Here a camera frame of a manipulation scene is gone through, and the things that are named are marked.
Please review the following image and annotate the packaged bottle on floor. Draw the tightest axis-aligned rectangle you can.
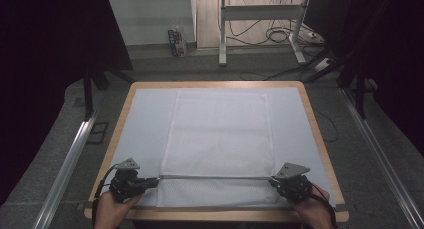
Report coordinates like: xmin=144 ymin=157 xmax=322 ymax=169
xmin=167 ymin=25 xmax=188 ymax=58

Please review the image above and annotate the white mesh towel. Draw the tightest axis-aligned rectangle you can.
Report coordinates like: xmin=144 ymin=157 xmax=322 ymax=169
xmin=156 ymin=88 xmax=285 ymax=209

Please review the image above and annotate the tangle of black cables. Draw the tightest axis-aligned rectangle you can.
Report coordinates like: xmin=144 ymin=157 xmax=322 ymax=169
xmin=226 ymin=0 xmax=323 ymax=47

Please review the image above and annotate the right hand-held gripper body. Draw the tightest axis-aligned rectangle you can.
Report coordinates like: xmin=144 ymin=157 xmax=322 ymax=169
xmin=270 ymin=161 xmax=315 ymax=204

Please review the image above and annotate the person's right hand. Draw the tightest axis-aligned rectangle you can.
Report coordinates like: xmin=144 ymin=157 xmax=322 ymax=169
xmin=292 ymin=183 xmax=335 ymax=229

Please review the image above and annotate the white desk frame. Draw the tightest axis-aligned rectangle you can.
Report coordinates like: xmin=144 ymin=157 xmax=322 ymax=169
xmin=218 ymin=0 xmax=313 ymax=68

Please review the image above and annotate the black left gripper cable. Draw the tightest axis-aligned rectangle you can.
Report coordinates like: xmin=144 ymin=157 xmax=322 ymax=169
xmin=91 ymin=163 xmax=119 ymax=229

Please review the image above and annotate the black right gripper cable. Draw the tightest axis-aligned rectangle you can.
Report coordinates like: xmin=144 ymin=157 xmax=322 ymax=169
xmin=309 ymin=183 xmax=338 ymax=229

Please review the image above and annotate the black floor socket plate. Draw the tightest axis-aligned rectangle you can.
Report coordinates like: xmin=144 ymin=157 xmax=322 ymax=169
xmin=86 ymin=121 xmax=110 ymax=145

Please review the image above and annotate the black curtain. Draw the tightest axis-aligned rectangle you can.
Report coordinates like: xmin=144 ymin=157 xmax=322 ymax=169
xmin=304 ymin=0 xmax=424 ymax=158
xmin=0 ymin=0 xmax=135 ymax=205

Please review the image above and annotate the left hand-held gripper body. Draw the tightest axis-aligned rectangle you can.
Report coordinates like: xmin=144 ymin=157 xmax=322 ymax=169
xmin=108 ymin=157 xmax=150 ymax=204

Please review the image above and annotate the aluminium rail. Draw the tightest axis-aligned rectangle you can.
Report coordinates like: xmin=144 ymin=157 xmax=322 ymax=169
xmin=31 ymin=110 xmax=100 ymax=229
xmin=339 ymin=87 xmax=424 ymax=229

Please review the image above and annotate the black metal stand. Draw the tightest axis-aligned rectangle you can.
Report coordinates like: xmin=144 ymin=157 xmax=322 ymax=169
xmin=304 ymin=48 xmax=368 ymax=121
xmin=81 ymin=67 xmax=136 ymax=122

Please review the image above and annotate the thin black floor cable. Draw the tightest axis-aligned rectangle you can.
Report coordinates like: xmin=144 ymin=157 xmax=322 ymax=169
xmin=311 ymin=105 xmax=340 ymax=144

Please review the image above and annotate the white power strip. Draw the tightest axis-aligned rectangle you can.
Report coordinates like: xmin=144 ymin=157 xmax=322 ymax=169
xmin=312 ymin=57 xmax=332 ymax=73

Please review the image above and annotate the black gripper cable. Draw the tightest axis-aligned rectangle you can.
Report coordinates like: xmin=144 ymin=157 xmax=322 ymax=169
xmin=309 ymin=183 xmax=338 ymax=229
xmin=91 ymin=163 xmax=119 ymax=229

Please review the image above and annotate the pale blue table mat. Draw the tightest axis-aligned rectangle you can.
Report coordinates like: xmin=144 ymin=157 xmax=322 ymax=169
xmin=103 ymin=87 xmax=336 ymax=210

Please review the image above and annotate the person's left hand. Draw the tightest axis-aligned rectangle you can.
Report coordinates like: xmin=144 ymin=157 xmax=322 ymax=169
xmin=94 ymin=190 xmax=145 ymax=229

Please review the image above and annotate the wooden framed work board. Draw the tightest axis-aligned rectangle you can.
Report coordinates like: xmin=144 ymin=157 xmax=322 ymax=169
xmin=83 ymin=81 xmax=350 ymax=223

